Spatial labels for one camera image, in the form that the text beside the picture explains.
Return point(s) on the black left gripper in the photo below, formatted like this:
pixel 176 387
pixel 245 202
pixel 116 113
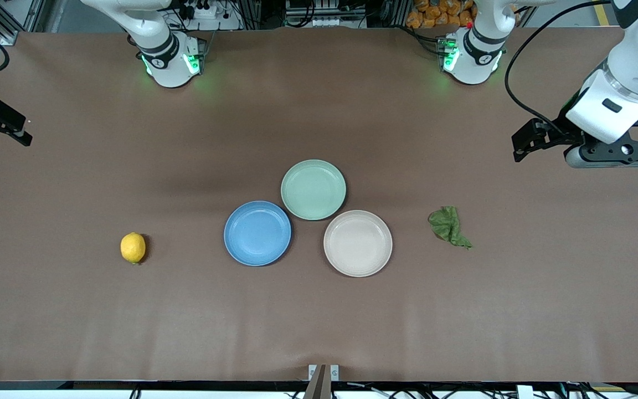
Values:
pixel 558 131

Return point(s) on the green lettuce leaf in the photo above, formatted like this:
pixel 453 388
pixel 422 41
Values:
pixel 447 224

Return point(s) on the yellow lemon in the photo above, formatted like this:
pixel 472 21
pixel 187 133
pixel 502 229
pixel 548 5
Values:
pixel 133 247

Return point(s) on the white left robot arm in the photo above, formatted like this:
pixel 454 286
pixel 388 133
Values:
pixel 477 55

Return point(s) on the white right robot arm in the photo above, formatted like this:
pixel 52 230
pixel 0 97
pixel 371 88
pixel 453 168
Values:
pixel 166 58

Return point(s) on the pile of orange packets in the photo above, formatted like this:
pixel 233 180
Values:
pixel 438 14

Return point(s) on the beige round plate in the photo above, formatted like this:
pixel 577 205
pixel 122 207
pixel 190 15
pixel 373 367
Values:
pixel 358 244

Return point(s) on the white power strip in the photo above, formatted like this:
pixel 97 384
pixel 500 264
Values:
pixel 205 12

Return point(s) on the mint green round plate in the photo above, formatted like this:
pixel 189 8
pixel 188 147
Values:
pixel 313 189

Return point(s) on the blue round plate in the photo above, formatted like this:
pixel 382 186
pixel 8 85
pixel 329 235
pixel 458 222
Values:
pixel 257 233

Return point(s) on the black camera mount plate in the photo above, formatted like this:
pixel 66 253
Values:
pixel 626 149

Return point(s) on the aluminium frame profile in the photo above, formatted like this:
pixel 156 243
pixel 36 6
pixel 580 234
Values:
pixel 3 22

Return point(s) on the small metal table bracket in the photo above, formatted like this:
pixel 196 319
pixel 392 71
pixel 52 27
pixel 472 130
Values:
pixel 323 379

